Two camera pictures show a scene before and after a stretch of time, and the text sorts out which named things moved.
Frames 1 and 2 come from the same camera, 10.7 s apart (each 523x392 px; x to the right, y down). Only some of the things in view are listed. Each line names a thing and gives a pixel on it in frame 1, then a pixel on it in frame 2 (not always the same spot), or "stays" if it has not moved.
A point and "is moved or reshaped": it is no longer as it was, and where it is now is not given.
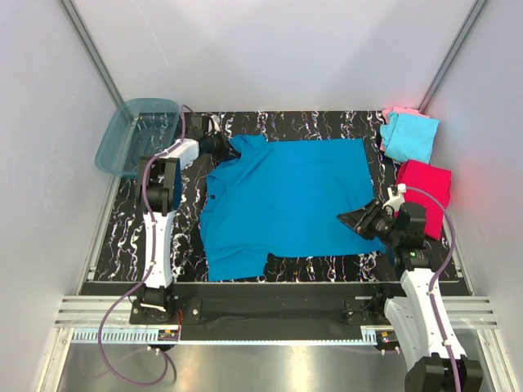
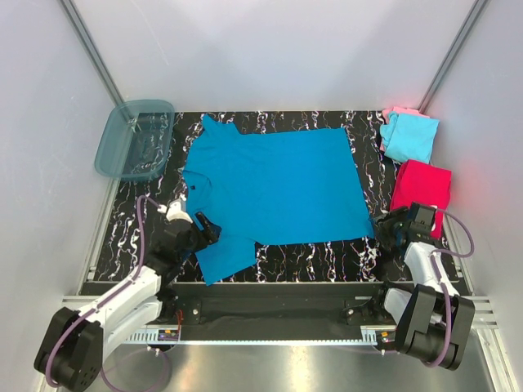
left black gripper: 226,151 -> 211,233
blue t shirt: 282,198 is moved or reshaped
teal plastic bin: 140,128 stays
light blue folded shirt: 409,137 stays
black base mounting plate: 268,311 stays
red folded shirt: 434,180 stays
